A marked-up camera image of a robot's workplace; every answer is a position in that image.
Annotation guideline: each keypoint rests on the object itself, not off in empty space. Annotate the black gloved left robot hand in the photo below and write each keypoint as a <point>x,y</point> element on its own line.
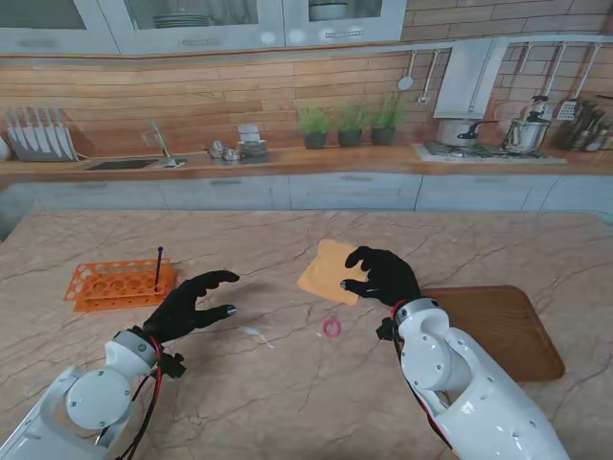
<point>182,306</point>

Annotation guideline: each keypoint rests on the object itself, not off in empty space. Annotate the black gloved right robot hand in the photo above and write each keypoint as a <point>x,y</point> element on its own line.
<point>390,278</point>

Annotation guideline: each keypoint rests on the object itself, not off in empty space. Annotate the blue glass rod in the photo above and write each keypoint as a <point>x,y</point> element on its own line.
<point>158,268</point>

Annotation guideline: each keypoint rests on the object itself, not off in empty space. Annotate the yellow microfibre cloth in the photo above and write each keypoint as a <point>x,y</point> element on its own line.
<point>325,273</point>

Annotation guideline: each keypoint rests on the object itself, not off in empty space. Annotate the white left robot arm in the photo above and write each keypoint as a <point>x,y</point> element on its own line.
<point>91,397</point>

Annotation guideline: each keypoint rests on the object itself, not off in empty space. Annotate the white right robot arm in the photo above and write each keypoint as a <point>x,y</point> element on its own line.
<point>455,378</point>

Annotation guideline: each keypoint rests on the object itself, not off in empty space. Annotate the orange test tube rack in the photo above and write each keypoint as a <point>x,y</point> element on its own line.
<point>115,287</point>

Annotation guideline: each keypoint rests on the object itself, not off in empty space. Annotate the brown wooden tray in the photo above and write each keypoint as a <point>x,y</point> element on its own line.
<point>503,330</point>

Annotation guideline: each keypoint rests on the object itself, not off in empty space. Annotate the printed kitchen backdrop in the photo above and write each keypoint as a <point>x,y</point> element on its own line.
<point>191,96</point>

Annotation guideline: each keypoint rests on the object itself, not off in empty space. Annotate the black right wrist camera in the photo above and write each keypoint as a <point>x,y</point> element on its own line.
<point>385,330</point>

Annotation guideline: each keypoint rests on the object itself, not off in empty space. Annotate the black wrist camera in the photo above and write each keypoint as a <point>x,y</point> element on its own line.
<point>171,365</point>
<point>385,330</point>

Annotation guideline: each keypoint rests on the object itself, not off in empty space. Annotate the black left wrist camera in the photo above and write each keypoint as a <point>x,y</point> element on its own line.
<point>171,365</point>

